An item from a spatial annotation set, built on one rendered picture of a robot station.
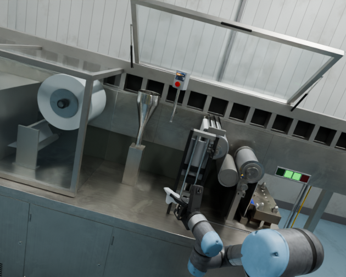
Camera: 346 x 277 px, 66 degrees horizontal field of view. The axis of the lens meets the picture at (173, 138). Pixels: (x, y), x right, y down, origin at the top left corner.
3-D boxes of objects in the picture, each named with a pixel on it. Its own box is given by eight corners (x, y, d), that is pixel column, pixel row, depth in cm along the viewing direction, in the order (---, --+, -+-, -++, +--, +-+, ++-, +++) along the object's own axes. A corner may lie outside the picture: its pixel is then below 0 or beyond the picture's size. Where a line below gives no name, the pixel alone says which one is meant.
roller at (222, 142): (201, 155, 160) (207, 133, 155) (200, 142, 184) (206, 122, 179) (223, 161, 160) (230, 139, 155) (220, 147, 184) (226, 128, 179)
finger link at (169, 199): (156, 198, 116) (173, 210, 113) (161, 187, 115) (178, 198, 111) (160, 196, 119) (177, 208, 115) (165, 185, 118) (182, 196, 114)
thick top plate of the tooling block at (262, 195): (252, 218, 165) (256, 210, 163) (243, 187, 203) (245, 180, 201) (278, 225, 165) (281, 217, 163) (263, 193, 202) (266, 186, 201)
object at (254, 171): (257, 179, 158) (245, 178, 159) (257, 178, 160) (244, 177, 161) (260, 168, 156) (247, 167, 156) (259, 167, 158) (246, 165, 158)
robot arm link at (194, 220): (196, 219, 98) (213, 221, 102) (191, 211, 102) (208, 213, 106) (188, 235, 100) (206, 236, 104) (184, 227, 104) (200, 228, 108)
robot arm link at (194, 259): (216, 276, 101) (225, 254, 98) (191, 280, 97) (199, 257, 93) (207, 260, 108) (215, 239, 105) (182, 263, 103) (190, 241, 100)
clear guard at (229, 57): (135, 1, 135) (135, 0, 135) (138, 62, 181) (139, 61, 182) (335, 55, 134) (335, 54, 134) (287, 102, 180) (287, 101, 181)
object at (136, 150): (116, 183, 175) (134, 101, 157) (122, 175, 188) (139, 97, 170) (137, 189, 175) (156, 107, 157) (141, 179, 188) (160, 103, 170)
